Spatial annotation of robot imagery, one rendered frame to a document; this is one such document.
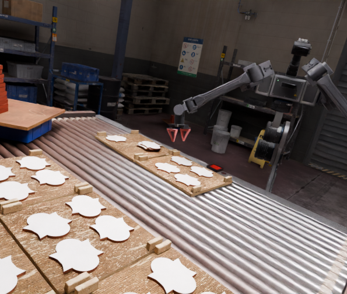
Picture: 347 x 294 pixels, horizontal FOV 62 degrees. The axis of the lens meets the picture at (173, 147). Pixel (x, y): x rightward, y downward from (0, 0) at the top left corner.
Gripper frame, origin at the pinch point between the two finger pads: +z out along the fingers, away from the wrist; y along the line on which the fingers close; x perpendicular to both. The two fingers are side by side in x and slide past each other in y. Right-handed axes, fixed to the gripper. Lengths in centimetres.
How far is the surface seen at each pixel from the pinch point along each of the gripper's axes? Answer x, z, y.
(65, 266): -40, 25, -92
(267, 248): -68, 32, -29
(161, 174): -9.2, 15.7, -23.6
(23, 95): 433, -34, 89
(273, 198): -52, 26, 18
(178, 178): -17.8, 16.8, -20.1
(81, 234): -30, 23, -81
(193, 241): -50, 29, -50
